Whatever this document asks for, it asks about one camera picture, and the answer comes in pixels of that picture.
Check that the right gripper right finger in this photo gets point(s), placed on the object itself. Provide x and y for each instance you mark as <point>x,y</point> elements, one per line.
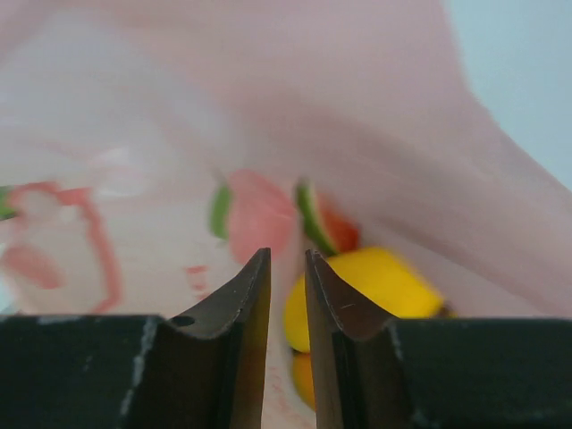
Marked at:
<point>372,369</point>

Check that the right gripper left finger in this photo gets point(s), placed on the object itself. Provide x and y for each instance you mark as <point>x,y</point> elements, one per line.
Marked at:
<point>204,368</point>

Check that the red-orange fake mango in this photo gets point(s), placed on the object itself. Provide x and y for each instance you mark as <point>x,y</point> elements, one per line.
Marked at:
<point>302,377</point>

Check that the yellow fake mango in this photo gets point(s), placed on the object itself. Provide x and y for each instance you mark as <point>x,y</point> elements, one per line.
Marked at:
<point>378,274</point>

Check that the fake watermelon slice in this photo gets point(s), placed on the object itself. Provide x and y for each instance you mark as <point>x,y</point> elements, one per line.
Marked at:
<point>324,225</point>

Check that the pink plastic bag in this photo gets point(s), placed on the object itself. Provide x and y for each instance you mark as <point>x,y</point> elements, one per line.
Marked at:
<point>151,148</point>

